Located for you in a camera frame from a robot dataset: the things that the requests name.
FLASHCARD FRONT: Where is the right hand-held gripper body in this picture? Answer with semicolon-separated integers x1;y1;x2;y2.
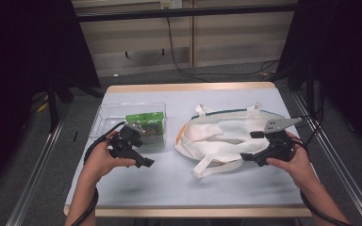
255;117;304;168

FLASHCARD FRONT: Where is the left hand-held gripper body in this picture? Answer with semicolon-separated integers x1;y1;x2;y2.
107;122;146;160

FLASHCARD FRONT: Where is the green snack packet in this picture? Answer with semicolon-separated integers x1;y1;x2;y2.
125;111;166;146

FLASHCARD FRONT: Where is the clear plastic container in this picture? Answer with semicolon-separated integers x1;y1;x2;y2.
89;102;168;151

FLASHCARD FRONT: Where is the white tote bag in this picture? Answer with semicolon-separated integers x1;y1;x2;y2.
174;103;287;180

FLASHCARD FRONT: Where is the person's right hand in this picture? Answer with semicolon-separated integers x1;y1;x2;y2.
266;131;315;189

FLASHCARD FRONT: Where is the person's left hand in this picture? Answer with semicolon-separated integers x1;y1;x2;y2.
81;130;137;183

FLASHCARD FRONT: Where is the light blue table mat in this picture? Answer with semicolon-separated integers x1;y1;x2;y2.
65;88;307;209

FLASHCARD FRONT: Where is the wooden table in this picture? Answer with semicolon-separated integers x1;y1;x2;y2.
63;82;313;218

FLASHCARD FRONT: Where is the black metal stand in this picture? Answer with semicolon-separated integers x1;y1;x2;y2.
46;74;74;133

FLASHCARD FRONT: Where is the black curtain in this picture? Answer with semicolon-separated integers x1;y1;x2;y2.
0;0;102;200
276;0;362;158

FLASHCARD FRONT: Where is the black horizontal bar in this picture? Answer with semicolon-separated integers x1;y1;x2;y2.
76;3;298;23

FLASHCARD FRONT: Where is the bundle of black cables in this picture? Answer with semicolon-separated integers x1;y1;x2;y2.
295;81;325;142

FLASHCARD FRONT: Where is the metal floor rail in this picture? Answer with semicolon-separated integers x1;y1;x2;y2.
293;92;362;226
5;103;71;226

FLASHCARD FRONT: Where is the left hand-held gripper black cable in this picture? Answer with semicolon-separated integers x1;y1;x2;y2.
70;121;127;226

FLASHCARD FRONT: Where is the hand-held gripper black cable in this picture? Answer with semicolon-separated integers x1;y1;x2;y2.
70;121;127;226
290;137;355;226

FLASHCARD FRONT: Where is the right hand-held gripper black cable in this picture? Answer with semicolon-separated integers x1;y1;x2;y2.
290;137;355;226

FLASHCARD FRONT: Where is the long black floor cable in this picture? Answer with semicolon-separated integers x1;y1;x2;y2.
165;17;281;83

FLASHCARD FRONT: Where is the white wall socket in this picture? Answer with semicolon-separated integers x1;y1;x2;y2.
159;0;183;9

